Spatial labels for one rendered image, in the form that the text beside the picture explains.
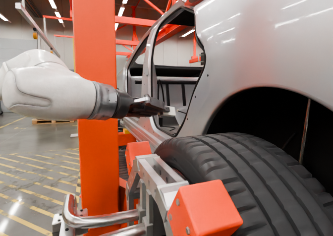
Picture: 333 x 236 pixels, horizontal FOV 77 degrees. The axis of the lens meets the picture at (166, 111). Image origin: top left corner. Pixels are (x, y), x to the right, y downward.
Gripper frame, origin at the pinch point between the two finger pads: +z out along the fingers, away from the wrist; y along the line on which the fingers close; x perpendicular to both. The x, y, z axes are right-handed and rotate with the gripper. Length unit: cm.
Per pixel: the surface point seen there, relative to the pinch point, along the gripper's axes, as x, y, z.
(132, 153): -11.3, -11.9, -6.4
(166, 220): -26.9, 13.4, -19.2
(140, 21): 432, -335, 313
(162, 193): -22.3, 13.8, -19.4
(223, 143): -14.2, 17.7, -1.0
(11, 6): 938, -1058, 91
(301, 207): -28.4, 30.6, -2.5
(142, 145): -8.6, -11.1, -2.4
